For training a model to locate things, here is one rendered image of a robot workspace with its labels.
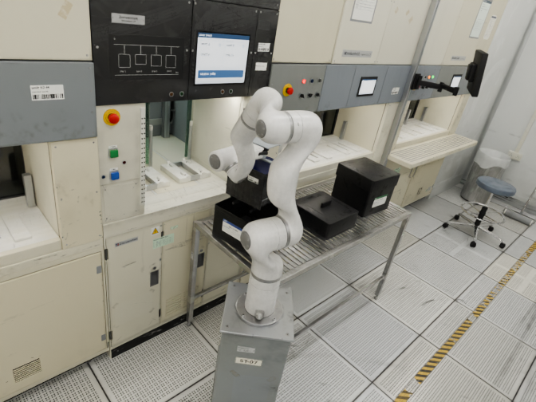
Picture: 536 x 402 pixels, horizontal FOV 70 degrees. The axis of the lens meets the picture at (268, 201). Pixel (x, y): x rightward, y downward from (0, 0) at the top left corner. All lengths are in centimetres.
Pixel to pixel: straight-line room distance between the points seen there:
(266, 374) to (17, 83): 136
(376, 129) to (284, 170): 208
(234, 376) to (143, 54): 131
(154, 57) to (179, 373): 161
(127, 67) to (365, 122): 214
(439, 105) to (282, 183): 355
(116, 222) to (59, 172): 36
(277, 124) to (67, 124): 80
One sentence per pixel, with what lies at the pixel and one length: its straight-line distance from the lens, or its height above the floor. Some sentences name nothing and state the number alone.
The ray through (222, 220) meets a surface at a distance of 187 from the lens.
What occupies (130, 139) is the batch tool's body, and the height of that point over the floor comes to 125.
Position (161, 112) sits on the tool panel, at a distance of 281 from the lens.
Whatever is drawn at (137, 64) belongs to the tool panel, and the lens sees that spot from 163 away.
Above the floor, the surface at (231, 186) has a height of 105.
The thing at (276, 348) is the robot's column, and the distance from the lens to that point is 155.
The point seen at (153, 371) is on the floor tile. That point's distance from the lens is 234.
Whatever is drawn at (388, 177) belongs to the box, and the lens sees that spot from 242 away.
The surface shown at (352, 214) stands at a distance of 220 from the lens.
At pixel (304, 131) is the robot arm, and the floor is 152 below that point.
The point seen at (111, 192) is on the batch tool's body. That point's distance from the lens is 177.
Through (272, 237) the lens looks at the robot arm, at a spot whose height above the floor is 115.
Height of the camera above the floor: 186
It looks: 28 degrees down
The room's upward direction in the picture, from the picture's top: 10 degrees clockwise
